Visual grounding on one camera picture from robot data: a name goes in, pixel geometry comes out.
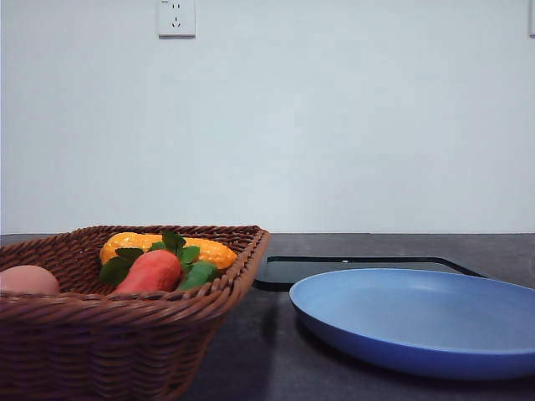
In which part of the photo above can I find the black rectangular tray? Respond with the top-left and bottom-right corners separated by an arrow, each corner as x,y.
253,256 -> 487,292

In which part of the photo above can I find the green toy vegetable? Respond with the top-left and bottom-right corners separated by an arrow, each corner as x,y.
177,261 -> 218,291

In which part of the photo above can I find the blue round plate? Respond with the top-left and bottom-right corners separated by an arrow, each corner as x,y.
289,268 -> 535,378

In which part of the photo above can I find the brown woven wicker basket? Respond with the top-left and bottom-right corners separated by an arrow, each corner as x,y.
0,225 -> 270,401

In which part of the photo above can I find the white wall power socket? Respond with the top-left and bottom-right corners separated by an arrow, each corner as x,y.
158,0 -> 196,40

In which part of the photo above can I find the orange toy carrot with leaves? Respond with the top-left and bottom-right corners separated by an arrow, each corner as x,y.
100,231 -> 201,294

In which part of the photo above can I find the yellow toy corn cob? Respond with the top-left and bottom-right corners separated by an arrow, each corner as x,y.
99,232 -> 237,270

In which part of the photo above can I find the brown egg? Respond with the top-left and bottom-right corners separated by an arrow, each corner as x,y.
0,265 -> 61,296

